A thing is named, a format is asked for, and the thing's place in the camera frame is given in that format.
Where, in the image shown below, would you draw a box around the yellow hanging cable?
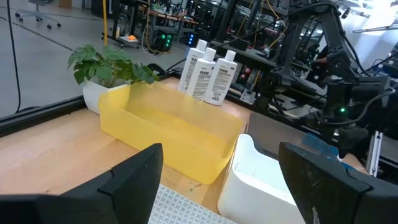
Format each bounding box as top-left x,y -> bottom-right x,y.
102,0 -> 109,47

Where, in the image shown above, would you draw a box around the low wheeled cart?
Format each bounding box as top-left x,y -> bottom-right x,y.
101,29 -> 141,50

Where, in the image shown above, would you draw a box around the grey translucent plastic bin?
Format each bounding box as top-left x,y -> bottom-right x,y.
244,111 -> 340,161

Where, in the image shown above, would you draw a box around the grey office chair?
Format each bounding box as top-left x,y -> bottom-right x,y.
14,0 -> 62,30

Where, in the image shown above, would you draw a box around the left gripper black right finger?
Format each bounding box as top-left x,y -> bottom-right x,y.
278,142 -> 398,224

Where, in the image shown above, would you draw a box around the white plastic bin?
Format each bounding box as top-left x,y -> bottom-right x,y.
216,133 -> 307,224

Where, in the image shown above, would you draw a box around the yellow translucent plastic bin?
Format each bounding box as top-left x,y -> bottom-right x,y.
98,81 -> 244,185

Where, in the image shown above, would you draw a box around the computer tower green lights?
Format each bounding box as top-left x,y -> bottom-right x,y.
151,28 -> 175,53

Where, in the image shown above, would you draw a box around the silver aluminium extrusion post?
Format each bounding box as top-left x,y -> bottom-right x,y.
366,130 -> 384,178

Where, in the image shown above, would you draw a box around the grey waffle towel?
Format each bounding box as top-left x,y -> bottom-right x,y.
148,183 -> 238,224

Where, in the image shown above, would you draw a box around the green plant in white pot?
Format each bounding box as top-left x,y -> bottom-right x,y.
67,44 -> 160,114

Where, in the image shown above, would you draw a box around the black cable with coil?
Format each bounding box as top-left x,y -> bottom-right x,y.
6,0 -> 41,114

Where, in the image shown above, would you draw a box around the white lotion bottle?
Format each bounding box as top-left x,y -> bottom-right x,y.
203,49 -> 239,106
185,47 -> 218,101
177,39 -> 208,93

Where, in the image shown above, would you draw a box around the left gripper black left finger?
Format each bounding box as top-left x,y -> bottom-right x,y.
0,142 -> 164,224

